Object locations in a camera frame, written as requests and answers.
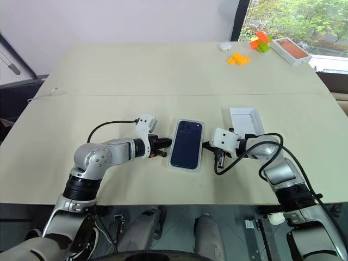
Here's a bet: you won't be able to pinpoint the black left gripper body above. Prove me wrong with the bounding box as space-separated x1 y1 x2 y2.
148 133 167 159

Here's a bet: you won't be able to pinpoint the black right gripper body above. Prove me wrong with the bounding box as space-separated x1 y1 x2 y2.
208 144 232 160

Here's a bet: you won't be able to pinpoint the dark blue smartphone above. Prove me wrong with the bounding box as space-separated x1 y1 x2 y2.
166 117 206 173
170 119 204 169

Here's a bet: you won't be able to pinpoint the white phone box lid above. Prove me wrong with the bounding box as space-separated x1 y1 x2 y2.
229 107 266 136

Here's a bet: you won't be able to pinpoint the orange phone retail box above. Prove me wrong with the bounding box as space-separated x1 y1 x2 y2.
269 38 312 67

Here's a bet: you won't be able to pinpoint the grey rounded robot leg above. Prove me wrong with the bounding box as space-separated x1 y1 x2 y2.
116 206 167 258
193 213 227 259

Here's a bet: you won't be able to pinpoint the white power adapter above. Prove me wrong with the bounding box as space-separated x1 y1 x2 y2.
265 212 285 225

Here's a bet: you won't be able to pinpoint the orange-yellow toy block cluster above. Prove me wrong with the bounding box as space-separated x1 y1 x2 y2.
226 53 251 66

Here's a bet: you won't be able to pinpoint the dark rounded robot torso rim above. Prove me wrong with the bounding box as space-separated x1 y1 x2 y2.
91 248 247 261

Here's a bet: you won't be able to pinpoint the orange and green toy blocks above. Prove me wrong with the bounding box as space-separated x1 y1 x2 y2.
249 31 274 53

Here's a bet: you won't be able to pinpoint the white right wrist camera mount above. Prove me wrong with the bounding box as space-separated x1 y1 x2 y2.
209 127 240 159

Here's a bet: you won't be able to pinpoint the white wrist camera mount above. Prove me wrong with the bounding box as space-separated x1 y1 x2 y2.
135 114 159 158
209 127 240 159

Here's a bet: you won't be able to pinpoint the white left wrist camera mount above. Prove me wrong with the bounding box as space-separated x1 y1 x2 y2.
135 114 159 158

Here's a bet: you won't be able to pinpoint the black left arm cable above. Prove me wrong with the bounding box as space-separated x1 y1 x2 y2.
86 119 140 144

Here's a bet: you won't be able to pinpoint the black window frame post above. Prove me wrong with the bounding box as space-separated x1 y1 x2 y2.
229 0 251 43

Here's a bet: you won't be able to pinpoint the black slanted board frame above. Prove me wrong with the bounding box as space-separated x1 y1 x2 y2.
0 32 46 84

